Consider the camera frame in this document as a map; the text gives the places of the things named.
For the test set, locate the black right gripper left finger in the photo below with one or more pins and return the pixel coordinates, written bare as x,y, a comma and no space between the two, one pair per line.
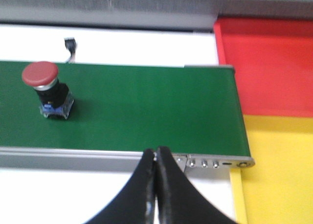
135,203

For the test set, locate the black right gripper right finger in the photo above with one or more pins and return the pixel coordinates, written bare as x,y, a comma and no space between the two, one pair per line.
179,202

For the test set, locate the red mushroom push button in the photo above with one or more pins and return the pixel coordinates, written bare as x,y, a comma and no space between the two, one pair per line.
55,97

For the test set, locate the yellow plastic tray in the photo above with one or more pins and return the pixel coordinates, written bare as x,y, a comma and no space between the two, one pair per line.
278,189

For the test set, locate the red plastic tray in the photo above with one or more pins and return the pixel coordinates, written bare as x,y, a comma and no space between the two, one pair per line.
273,61

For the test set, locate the small black connector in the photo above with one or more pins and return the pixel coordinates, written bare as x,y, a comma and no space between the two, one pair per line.
71,45

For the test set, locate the grey stone slab right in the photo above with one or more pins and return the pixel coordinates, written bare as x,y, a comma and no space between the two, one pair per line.
267,8

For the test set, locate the grey stone slab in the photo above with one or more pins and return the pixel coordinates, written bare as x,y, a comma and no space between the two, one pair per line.
267,8
24,9

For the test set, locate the grey stone slab left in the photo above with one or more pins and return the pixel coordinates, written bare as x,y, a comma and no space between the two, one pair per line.
24,9

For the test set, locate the silver conveyor frame rail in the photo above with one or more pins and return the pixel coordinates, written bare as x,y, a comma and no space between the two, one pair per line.
73,158

